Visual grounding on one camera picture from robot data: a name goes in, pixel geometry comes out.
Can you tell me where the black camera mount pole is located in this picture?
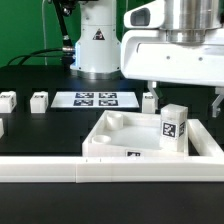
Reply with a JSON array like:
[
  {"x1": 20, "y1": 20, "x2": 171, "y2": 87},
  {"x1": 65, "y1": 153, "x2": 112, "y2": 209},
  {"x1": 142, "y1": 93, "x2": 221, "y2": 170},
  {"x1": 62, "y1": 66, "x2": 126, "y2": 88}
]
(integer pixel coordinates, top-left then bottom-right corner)
[{"x1": 47, "y1": 0, "x2": 78, "y2": 70}]

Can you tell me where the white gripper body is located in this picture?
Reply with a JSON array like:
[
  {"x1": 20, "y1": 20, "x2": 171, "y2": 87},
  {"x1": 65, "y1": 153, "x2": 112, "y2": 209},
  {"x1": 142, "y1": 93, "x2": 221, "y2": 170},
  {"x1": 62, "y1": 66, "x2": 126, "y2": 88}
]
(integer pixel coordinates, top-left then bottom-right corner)
[{"x1": 121, "y1": 28, "x2": 224, "y2": 87}]

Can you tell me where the white marker plate with tags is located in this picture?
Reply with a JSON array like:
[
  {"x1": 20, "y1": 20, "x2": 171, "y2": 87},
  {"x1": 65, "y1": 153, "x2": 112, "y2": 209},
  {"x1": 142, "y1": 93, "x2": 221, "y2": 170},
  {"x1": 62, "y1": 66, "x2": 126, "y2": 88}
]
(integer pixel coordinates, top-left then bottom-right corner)
[{"x1": 51, "y1": 92, "x2": 139, "y2": 108}]

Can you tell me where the white L-shaped obstacle fence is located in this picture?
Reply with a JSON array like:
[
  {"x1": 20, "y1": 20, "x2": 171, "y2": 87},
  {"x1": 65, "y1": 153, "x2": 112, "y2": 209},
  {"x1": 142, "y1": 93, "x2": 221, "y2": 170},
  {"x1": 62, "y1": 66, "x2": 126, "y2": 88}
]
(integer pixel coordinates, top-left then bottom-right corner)
[{"x1": 0, "y1": 119, "x2": 224, "y2": 183}]

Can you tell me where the black cable bundle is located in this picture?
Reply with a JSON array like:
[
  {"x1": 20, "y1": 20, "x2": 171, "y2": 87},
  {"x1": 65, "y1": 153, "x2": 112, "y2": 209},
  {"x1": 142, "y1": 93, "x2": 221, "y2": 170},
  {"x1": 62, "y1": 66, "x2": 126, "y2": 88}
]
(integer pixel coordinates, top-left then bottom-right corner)
[{"x1": 6, "y1": 48, "x2": 73, "y2": 67}]

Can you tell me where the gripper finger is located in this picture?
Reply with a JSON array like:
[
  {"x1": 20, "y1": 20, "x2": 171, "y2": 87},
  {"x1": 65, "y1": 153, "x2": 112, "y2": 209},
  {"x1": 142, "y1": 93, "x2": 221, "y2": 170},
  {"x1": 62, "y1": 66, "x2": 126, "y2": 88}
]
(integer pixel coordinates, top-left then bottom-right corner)
[
  {"x1": 147, "y1": 81, "x2": 159, "y2": 100},
  {"x1": 212, "y1": 87, "x2": 224, "y2": 118}
]

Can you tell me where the white square table top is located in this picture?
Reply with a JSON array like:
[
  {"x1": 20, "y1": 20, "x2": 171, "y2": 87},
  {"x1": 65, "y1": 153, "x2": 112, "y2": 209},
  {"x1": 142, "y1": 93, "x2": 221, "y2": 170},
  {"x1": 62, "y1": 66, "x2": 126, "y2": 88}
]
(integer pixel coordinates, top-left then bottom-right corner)
[{"x1": 82, "y1": 110, "x2": 188, "y2": 157}]

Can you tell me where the white block at left edge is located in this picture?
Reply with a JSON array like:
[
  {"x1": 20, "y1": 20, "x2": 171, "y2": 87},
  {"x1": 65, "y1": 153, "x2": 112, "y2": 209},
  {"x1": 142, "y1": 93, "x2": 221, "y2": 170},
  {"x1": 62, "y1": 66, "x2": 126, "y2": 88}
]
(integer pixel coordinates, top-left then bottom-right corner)
[{"x1": 0, "y1": 118, "x2": 4, "y2": 139}]

